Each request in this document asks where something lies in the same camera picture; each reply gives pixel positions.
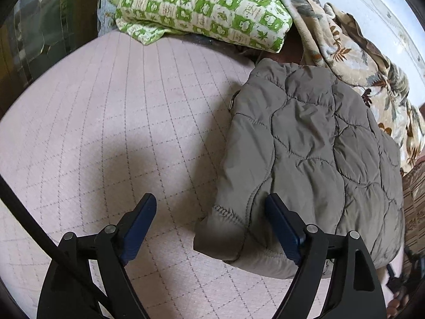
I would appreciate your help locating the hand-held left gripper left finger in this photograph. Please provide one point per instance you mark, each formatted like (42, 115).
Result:
(137, 229)

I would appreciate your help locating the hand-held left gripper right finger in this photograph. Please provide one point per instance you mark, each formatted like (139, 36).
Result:
(284, 229)

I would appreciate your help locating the grey quilted hooded jacket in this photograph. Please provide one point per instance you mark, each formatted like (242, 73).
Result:
(298, 146)

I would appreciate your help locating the striped sofa cushion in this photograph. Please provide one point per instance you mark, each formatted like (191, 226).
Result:
(415, 206)

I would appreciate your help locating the bed with pink quilted cover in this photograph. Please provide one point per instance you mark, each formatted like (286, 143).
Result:
(99, 123)

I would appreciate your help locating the brown pillow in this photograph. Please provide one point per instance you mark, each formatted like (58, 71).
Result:
(292, 50)

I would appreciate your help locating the beige leaf-print blanket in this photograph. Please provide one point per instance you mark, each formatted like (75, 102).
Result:
(332, 40)

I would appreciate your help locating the wooden glass door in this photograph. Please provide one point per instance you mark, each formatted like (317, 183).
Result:
(49, 23)

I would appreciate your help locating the green checkered pillow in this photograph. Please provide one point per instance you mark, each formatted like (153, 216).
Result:
(206, 6)

